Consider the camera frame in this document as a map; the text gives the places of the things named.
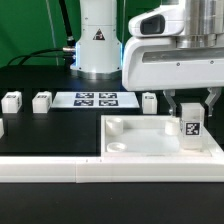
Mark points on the white square table top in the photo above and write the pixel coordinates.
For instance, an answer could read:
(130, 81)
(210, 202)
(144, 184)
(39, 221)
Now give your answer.
(125, 135)

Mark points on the tag plate with markers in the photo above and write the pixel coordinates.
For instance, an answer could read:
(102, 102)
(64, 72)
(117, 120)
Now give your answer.
(95, 100)

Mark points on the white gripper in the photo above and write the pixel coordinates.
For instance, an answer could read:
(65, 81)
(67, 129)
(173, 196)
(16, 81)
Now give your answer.
(157, 64)

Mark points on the partial white block left edge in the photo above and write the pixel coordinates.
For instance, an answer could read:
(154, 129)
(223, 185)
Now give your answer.
(1, 128)

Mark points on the white U-shaped fence wall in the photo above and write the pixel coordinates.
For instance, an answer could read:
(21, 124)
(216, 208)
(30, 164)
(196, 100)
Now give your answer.
(111, 168)

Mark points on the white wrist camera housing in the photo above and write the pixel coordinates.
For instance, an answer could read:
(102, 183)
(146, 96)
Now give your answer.
(162, 21)

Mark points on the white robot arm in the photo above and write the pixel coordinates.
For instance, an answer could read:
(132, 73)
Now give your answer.
(178, 45)

